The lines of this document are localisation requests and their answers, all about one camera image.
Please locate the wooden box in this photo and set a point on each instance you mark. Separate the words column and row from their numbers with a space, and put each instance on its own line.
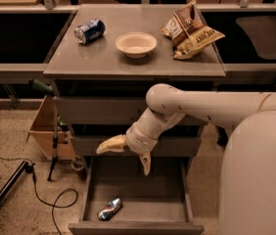
column 42, row 130

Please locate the green handled tool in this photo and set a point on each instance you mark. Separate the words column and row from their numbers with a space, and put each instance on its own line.
column 39, row 85

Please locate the white paper bowl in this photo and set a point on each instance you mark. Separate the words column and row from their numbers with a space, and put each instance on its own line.
column 136, row 45

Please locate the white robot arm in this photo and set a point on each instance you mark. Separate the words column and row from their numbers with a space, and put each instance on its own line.
column 247, row 198

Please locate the silver blue redbull can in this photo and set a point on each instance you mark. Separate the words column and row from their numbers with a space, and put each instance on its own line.
column 110, row 209

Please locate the small glass jar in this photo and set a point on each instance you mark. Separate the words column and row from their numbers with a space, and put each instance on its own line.
column 78, row 166

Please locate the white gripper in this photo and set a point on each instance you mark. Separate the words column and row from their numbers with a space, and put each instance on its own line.
column 137, row 142

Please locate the blue pepsi can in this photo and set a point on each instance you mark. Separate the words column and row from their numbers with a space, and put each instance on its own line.
column 89, row 31

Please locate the grey drawer cabinet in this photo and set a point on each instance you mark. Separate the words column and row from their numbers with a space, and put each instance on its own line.
column 100, row 91

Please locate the grey top drawer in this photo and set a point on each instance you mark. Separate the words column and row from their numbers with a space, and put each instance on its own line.
column 102, row 110

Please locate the grey middle drawer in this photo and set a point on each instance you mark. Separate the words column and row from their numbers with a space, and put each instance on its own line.
column 168, row 146

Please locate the grey bottom drawer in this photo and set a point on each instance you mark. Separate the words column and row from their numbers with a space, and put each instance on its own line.
column 154, row 204

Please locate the brown chip bag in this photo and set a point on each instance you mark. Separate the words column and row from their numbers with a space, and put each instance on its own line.
column 189, row 37

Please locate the black stand leg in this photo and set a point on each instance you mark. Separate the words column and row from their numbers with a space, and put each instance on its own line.
column 1, row 193

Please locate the grey drawer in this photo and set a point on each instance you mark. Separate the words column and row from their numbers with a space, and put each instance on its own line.
column 154, row 204
column 102, row 110
column 168, row 146

